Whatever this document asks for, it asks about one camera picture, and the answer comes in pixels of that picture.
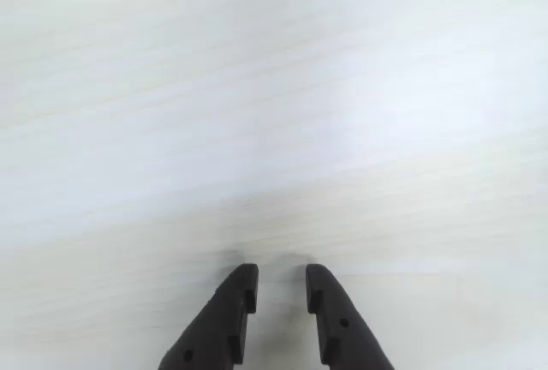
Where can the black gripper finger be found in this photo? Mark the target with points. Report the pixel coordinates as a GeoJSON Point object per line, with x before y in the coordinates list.
{"type": "Point", "coordinates": [347, 323]}
{"type": "Point", "coordinates": [214, 323]}

